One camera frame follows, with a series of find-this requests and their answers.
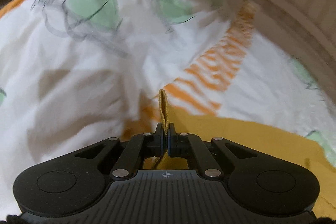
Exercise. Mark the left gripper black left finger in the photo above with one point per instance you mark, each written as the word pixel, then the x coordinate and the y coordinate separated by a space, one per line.
pixel 139 148

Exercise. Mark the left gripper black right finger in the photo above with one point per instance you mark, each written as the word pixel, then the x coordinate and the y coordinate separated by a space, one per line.
pixel 194 150

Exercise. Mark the mustard yellow knit sweater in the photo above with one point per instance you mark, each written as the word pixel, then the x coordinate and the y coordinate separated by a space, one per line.
pixel 270 140

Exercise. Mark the white leaf-print bed sheet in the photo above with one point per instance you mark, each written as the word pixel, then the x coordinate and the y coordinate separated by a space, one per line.
pixel 74 72

